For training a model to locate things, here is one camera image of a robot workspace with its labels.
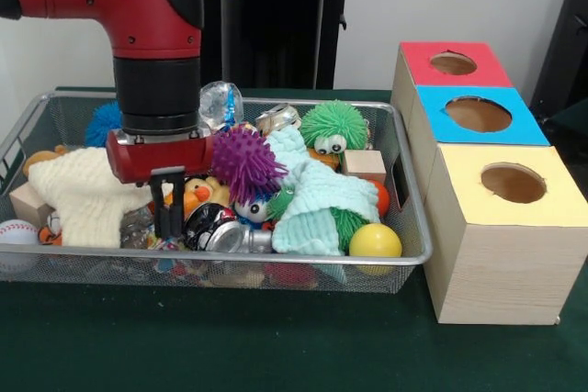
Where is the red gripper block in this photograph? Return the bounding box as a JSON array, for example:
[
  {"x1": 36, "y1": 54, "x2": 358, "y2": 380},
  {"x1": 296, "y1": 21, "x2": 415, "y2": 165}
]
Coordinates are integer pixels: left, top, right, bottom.
[{"x1": 106, "y1": 129, "x2": 215, "y2": 239}]

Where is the colourful polka-dot cloth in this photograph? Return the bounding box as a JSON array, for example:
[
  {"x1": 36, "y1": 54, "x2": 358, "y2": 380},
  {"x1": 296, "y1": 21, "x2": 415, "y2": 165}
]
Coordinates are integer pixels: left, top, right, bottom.
[{"x1": 149, "y1": 226, "x2": 186, "y2": 252}]

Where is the shallow silver mesh bin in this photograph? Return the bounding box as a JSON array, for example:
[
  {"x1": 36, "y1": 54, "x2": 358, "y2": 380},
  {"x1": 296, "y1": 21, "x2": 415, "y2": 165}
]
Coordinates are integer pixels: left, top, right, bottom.
[{"x1": 0, "y1": 91, "x2": 434, "y2": 295}]

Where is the wooden box with three holes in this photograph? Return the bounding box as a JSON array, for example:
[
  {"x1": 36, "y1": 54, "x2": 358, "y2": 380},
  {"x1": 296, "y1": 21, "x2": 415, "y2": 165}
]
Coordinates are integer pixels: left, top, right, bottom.
[{"x1": 390, "y1": 41, "x2": 588, "y2": 327}]

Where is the crushed black drink can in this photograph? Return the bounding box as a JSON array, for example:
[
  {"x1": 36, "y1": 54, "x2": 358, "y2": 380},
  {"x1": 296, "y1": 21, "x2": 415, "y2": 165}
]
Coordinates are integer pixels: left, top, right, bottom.
[{"x1": 183, "y1": 202, "x2": 244, "y2": 253}]

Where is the cream knitted cloth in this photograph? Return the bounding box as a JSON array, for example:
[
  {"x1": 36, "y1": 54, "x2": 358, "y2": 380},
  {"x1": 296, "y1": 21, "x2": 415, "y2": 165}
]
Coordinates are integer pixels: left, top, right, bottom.
[{"x1": 27, "y1": 146, "x2": 160, "y2": 249}]

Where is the purple spiky rubber ball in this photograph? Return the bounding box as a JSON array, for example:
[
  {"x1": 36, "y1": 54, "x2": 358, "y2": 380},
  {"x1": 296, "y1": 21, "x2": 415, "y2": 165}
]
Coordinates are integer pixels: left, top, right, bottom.
[{"x1": 210, "y1": 125, "x2": 289, "y2": 205}]

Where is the blue spiky rubber ball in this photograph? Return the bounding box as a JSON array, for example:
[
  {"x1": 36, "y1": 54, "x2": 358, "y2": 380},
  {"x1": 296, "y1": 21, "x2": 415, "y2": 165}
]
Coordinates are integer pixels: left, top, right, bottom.
[{"x1": 85, "y1": 101, "x2": 124, "y2": 148}]

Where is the white baseball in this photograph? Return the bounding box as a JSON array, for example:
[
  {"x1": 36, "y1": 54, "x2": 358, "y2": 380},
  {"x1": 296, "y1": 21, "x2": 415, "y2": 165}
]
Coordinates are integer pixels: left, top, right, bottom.
[{"x1": 0, "y1": 219, "x2": 40, "y2": 274}]

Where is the mint green knitted cloth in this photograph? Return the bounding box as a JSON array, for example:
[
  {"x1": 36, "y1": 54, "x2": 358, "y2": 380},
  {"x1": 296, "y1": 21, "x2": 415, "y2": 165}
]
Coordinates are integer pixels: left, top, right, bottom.
[{"x1": 265, "y1": 127, "x2": 382, "y2": 256}]

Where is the green spiky ball with eyes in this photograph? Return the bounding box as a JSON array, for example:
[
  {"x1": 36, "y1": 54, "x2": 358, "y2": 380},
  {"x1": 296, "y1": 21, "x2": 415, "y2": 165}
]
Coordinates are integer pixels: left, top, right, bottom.
[{"x1": 300, "y1": 99, "x2": 369, "y2": 157}]

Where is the small wooden cube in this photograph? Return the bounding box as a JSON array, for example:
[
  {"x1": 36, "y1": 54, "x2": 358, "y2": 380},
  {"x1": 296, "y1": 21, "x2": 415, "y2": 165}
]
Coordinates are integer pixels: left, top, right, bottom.
[{"x1": 343, "y1": 149, "x2": 388, "y2": 186}]

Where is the yellow plastic ball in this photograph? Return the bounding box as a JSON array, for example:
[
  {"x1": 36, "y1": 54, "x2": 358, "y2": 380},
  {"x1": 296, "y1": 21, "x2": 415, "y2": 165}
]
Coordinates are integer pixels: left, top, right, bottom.
[{"x1": 348, "y1": 222, "x2": 403, "y2": 276}]

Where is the orange-red ball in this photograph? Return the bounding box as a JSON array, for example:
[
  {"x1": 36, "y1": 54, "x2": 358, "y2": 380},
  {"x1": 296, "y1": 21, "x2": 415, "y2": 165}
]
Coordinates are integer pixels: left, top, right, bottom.
[{"x1": 369, "y1": 179, "x2": 391, "y2": 218}]

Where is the dark green side table cloth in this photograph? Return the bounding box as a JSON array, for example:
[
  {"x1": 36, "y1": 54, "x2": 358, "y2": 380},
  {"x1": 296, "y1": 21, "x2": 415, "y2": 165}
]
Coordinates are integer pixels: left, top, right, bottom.
[{"x1": 541, "y1": 97, "x2": 588, "y2": 148}]

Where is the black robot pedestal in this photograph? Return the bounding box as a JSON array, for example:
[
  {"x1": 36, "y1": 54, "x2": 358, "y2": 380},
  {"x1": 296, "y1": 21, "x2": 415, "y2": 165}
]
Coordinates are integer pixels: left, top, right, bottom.
[{"x1": 197, "y1": 0, "x2": 371, "y2": 90}]

